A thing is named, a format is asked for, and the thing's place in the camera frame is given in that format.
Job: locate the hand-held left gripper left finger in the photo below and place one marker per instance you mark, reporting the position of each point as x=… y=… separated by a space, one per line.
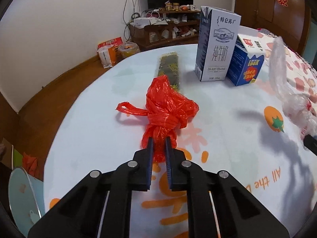
x=149 y=163

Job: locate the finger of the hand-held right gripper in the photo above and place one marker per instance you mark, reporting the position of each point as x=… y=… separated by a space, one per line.
x=311 y=142

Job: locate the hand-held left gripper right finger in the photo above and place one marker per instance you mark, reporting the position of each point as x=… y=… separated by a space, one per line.
x=169 y=163

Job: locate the clear plastic bag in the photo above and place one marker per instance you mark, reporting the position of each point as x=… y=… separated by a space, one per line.
x=294 y=109

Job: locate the red plastic bag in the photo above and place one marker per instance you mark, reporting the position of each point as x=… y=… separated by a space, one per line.
x=168 y=106

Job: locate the light blue bin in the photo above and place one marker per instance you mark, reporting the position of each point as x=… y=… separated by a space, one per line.
x=22 y=198

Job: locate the white printed tablecloth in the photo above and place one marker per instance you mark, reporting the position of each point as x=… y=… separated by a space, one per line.
x=99 y=129

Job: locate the dark flat snack packet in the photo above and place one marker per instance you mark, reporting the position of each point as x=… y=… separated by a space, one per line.
x=168 y=67

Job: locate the blue milk carton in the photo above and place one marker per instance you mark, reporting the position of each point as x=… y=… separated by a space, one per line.
x=245 y=67

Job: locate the white orange paper bag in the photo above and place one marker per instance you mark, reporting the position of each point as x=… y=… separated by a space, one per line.
x=106 y=57

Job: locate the clear bag with yellow contents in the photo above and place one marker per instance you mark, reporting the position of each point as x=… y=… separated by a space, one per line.
x=127 y=49

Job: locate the orange cloth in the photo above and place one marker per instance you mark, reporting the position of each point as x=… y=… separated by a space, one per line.
x=29 y=163

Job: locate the white milk carton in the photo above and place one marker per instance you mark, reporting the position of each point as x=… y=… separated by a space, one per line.
x=218 y=47

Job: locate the orange cardboard box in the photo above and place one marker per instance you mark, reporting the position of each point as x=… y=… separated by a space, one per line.
x=114 y=42

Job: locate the wooden tv cabinet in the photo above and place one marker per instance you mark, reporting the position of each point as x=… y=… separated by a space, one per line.
x=141 y=36

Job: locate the white device box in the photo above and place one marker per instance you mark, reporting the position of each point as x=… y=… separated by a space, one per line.
x=141 y=22

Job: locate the wooden door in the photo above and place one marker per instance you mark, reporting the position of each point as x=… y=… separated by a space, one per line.
x=247 y=2

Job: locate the white mug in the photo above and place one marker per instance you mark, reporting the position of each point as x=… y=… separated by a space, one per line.
x=193 y=7

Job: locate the black television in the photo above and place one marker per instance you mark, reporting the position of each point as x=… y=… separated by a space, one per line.
x=156 y=3

